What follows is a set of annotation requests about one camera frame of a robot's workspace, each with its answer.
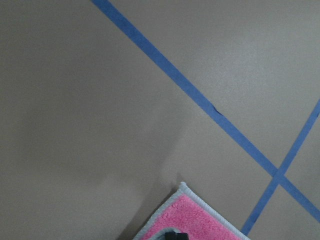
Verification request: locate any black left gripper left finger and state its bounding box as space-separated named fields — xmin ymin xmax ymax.
xmin=164 ymin=232 xmax=176 ymax=240

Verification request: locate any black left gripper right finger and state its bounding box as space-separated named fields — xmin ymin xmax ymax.
xmin=176 ymin=232 xmax=188 ymax=240

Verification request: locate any pink and grey towel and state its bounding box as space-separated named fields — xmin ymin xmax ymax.
xmin=133 ymin=182 xmax=248 ymax=240

